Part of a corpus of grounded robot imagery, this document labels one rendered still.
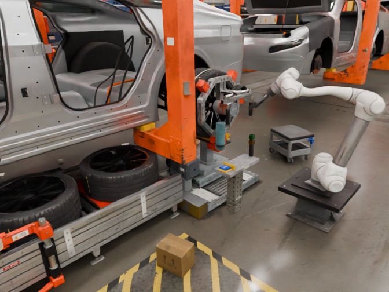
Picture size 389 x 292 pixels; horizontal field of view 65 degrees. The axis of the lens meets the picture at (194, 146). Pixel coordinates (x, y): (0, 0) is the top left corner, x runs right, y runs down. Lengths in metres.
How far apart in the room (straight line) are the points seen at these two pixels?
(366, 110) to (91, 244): 2.07
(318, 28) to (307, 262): 3.84
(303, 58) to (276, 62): 0.41
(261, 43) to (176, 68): 3.15
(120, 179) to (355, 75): 4.64
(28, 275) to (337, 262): 2.05
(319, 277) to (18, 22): 2.54
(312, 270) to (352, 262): 0.32
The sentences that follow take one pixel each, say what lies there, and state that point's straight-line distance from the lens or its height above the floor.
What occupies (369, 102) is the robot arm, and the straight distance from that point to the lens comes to 2.31.
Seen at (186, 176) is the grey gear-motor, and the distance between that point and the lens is 2.82.
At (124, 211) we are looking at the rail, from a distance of 2.38.
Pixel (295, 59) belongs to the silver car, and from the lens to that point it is 5.20.
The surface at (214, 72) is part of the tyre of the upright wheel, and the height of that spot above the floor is 1.16.
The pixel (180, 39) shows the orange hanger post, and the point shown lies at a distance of 2.24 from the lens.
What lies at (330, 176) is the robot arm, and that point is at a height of 0.53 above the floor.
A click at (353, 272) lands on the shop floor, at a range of 2.49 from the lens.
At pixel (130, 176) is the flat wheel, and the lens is 2.44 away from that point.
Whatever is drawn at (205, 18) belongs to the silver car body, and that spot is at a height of 1.62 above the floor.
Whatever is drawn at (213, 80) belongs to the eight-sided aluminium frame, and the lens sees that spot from 2.74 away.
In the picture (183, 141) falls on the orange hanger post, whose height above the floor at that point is 0.72.
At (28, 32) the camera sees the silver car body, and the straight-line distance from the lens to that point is 2.32.
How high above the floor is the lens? 1.61
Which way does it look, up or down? 23 degrees down
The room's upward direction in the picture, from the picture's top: 1 degrees counter-clockwise
